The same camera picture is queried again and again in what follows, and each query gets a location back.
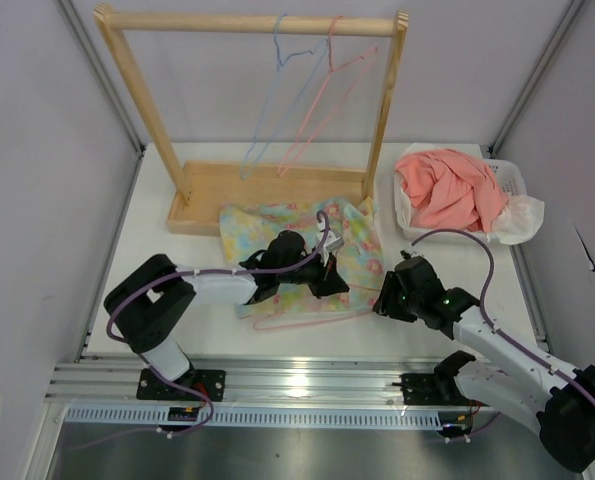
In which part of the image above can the white slotted cable duct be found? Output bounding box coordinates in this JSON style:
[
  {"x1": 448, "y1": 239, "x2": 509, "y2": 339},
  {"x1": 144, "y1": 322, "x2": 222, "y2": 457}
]
[{"x1": 65, "y1": 404, "x2": 459, "y2": 431}]

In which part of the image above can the coral pink garment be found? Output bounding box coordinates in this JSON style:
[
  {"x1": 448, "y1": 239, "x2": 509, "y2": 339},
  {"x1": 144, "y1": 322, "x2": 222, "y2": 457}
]
[{"x1": 395, "y1": 149, "x2": 509, "y2": 233}]

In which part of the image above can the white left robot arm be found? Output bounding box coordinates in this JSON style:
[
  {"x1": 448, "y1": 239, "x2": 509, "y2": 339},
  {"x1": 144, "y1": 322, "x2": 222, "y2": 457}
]
[{"x1": 103, "y1": 230, "x2": 349, "y2": 400}]

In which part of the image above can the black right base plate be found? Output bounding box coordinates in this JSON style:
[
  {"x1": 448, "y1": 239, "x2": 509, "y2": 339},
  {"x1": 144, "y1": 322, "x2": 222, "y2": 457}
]
[{"x1": 391, "y1": 373, "x2": 458, "y2": 406}]

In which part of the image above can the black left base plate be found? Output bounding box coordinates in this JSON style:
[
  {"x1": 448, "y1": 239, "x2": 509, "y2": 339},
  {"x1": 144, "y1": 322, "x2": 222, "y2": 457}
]
[{"x1": 136, "y1": 369, "x2": 227, "y2": 402}]

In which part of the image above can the floral pastel skirt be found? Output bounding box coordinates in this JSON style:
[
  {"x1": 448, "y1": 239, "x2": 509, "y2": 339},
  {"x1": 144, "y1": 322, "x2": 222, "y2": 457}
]
[{"x1": 219, "y1": 197, "x2": 384, "y2": 318}]

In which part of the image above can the white sheer garment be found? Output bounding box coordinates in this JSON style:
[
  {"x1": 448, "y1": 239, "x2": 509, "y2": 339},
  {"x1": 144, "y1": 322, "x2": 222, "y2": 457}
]
[{"x1": 486, "y1": 195, "x2": 545, "y2": 246}]

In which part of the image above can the pink wire hanger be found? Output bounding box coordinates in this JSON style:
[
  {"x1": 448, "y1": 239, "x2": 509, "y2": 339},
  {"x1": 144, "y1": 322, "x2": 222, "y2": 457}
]
[
  {"x1": 243, "y1": 284, "x2": 378, "y2": 333},
  {"x1": 277, "y1": 15, "x2": 380, "y2": 177}
]

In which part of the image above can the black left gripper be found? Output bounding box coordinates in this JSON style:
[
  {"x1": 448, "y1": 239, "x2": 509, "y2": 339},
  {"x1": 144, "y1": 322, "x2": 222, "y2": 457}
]
[{"x1": 277, "y1": 248, "x2": 348, "y2": 300}]

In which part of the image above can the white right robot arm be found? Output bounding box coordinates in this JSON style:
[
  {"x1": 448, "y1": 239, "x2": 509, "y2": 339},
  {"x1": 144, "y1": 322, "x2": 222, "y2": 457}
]
[{"x1": 373, "y1": 257, "x2": 595, "y2": 473}]

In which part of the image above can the aluminium mounting rail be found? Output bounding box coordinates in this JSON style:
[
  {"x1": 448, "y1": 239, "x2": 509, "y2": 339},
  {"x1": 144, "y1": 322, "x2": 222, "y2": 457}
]
[{"x1": 45, "y1": 355, "x2": 439, "y2": 409}]

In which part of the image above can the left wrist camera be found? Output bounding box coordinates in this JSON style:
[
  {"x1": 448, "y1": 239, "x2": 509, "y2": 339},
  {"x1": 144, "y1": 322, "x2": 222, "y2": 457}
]
[{"x1": 317, "y1": 229, "x2": 344, "y2": 257}]

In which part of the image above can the wooden hanger rack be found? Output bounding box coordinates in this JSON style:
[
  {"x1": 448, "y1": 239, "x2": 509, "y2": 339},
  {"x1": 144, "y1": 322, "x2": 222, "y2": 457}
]
[{"x1": 94, "y1": 4, "x2": 409, "y2": 236}]

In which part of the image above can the blue wire hanger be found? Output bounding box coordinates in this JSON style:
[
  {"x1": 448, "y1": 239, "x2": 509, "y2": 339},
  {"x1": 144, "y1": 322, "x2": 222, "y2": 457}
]
[{"x1": 239, "y1": 13, "x2": 329, "y2": 180}]

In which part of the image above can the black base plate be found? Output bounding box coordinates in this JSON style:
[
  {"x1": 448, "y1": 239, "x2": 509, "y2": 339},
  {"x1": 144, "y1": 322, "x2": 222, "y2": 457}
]
[
  {"x1": 391, "y1": 373, "x2": 458, "y2": 406},
  {"x1": 136, "y1": 369, "x2": 227, "y2": 402}
]

